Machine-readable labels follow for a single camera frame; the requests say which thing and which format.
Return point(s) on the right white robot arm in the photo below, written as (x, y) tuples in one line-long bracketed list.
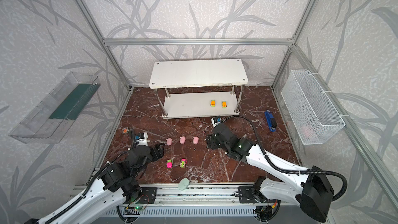
[(313, 190)]

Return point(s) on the pink green toy car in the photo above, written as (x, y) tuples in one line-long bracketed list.
[(169, 163)]

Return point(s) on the blue stapler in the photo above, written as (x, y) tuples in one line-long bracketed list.
[(271, 122)]

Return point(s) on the pale green oval soap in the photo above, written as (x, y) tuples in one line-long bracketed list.
[(183, 184)]

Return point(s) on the pink item in basket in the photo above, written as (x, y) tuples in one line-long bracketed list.
[(309, 132)]

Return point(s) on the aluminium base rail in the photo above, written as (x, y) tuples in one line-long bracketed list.
[(198, 200)]

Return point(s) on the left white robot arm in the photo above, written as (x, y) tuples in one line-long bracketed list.
[(110, 187)]

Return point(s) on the white two-tier shelf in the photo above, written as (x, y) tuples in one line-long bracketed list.
[(198, 74)]

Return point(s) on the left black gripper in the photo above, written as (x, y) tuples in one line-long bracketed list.
[(155, 151)]

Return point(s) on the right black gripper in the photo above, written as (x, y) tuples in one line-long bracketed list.
[(212, 140)]

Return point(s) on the white wire wall basket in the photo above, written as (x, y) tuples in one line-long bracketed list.
[(309, 104)]

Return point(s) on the clear plastic wall bin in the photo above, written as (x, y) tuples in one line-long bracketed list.
[(51, 119)]

